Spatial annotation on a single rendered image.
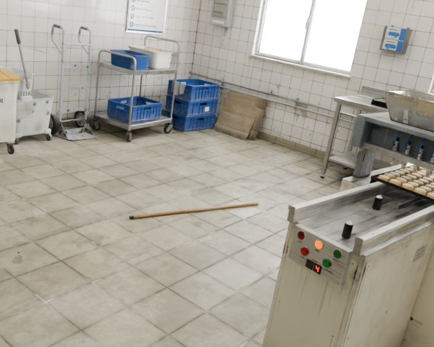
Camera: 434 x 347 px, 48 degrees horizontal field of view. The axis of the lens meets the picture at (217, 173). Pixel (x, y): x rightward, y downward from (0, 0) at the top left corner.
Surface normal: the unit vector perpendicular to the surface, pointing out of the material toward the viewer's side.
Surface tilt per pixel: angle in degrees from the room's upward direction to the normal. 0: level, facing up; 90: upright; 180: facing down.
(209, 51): 90
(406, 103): 115
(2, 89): 91
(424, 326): 90
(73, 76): 90
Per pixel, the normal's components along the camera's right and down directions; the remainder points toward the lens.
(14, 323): 0.15, -0.94
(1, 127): 0.75, 0.39
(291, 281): -0.71, 0.12
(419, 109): -0.71, 0.51
